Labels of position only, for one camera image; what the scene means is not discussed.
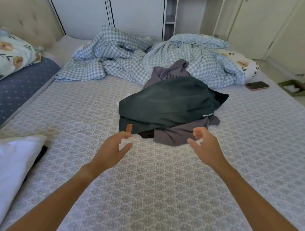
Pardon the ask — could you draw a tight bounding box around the person's left forearm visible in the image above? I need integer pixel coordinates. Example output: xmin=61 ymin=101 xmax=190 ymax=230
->
xmin=4 ymin=162 xmax=100 ymax=231

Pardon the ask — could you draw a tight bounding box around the small floral pillow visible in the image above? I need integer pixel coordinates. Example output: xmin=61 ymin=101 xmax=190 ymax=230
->
xmin=214 ymin=49 xmax=261 ymax=84

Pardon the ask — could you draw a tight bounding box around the cream door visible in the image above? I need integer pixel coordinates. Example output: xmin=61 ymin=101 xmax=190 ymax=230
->
xmin=225 ymin=0 xmax=305 ymax=75

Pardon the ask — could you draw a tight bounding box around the green cardboard box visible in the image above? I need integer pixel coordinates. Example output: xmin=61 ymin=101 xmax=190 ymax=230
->
xmin=277 ymin=80 xmax=305 ymax=97

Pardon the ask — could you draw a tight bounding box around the person's left hand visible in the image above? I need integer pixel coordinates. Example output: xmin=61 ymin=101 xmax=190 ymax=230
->
xmin=89 ymin=131 xmax=133 ymax=173

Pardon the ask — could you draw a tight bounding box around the large floral pillow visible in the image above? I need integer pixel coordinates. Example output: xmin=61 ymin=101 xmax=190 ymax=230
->
xmin=0 ymin=27 xmax=45 ymax=80

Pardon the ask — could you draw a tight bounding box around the person's right forearm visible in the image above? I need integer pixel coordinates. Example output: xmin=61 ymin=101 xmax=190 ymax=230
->
xmin=214 ymin=161 xmax=300 ymax=231

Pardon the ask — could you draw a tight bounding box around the blue checkered duvet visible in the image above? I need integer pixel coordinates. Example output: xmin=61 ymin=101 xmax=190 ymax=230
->
xmin=55 ymin=25 xmax=246 ymax=90

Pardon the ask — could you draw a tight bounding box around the black garment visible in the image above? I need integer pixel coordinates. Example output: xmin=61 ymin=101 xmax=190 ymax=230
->
xmin=138 ymin=130 xmax=156 ymax=139

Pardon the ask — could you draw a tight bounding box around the dark green garment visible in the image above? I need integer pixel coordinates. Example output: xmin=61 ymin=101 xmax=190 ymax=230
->
xmin=118 ymin=77 xmax=229 ymax=134

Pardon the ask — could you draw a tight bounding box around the white pillow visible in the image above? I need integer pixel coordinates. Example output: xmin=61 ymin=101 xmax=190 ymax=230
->
xmin=0 ymin=135 xmax=48 ymax=225

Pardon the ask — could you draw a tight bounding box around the white wardrobe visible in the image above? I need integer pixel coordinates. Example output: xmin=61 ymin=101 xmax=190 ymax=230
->
xmin=48 ymin=0 xmax=165 ymax=42

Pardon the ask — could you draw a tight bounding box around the beige tufted headboard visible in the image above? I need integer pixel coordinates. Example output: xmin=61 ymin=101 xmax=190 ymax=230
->
xmin=0 ymin=0 xmax=64 ymax=49

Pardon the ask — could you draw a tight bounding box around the gray patterned bed sheet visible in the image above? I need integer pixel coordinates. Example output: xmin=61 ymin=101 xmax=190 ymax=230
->
xmin=0 ymin=35 xmax=305 ymax=231

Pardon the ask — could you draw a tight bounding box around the gray garment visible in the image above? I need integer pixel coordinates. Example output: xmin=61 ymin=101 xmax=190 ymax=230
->
xmin=142 ymin=59 xmax=221 ymax=147

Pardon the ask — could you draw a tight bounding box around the black smartphone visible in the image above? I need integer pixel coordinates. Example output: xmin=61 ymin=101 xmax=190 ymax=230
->
xmin=245 ymin=81 xmax=270 ymax=91

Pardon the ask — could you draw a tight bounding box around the white narrow shelf unit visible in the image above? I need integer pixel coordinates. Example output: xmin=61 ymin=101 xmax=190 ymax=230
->
xmin=163 ymin=0 xmax=180 ymax=42

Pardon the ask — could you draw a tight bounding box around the person's right hand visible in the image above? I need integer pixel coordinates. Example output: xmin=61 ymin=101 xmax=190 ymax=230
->
xmin=187 ymin=127 xmax=228 ymax=169

